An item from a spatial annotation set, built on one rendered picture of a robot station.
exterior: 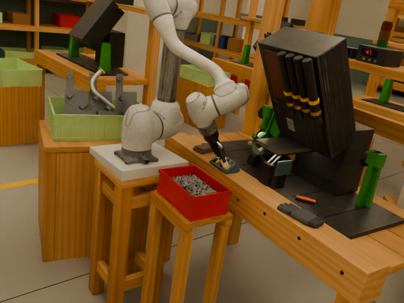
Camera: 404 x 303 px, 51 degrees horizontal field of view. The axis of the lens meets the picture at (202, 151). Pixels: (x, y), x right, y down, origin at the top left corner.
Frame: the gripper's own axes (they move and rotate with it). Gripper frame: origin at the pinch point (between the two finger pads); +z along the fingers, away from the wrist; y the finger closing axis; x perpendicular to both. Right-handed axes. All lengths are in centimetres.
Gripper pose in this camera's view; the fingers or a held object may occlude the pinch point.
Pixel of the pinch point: (223, 161)
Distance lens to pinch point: 212.3
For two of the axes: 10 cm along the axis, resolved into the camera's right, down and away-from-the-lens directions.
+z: 3.6, 7.2, 6.0
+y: 5.4, 3.6, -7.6
